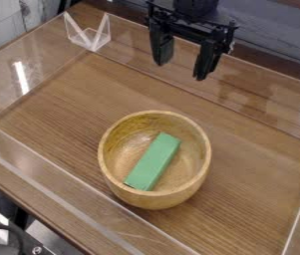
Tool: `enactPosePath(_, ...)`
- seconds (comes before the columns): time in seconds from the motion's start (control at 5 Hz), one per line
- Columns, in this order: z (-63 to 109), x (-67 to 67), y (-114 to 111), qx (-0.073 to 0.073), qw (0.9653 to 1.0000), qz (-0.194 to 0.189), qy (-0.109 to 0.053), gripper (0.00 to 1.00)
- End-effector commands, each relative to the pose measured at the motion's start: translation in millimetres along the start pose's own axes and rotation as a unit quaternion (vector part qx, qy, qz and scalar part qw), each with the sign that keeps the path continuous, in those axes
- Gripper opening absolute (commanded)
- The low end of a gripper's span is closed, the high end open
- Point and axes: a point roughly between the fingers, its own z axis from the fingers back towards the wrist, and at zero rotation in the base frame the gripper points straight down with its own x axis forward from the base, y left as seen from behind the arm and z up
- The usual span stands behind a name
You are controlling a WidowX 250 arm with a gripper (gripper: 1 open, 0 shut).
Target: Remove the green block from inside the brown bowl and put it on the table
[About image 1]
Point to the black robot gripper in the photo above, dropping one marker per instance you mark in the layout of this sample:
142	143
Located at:
194	20

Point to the green rectangular block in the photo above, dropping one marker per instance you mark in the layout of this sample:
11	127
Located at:
153	163

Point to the brown wooden bowl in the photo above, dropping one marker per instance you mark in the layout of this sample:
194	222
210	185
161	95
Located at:
122	146

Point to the clear acrylic corner bracket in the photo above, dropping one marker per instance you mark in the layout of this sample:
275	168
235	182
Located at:
89	38

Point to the clear acrylic tray wall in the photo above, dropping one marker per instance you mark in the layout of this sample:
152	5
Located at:
87	217

